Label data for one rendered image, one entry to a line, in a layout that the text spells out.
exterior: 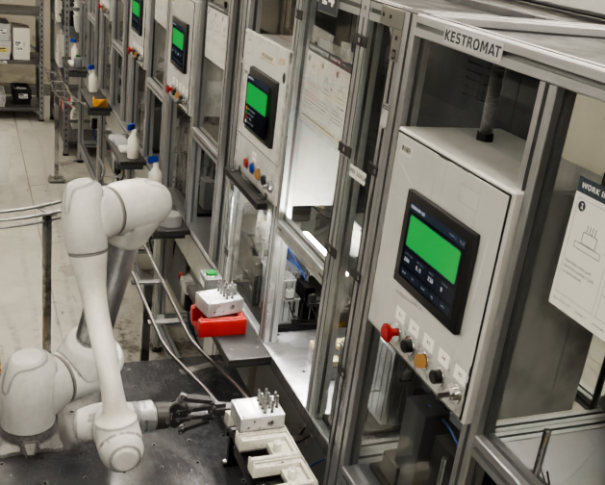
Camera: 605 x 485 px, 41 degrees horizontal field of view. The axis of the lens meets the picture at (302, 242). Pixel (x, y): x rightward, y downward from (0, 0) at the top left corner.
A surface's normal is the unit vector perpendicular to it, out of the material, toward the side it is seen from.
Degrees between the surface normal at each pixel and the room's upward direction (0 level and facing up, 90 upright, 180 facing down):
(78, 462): 0
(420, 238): 90
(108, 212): 73
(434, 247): 90
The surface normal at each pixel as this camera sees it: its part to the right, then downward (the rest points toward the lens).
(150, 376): 0.11, -0.92
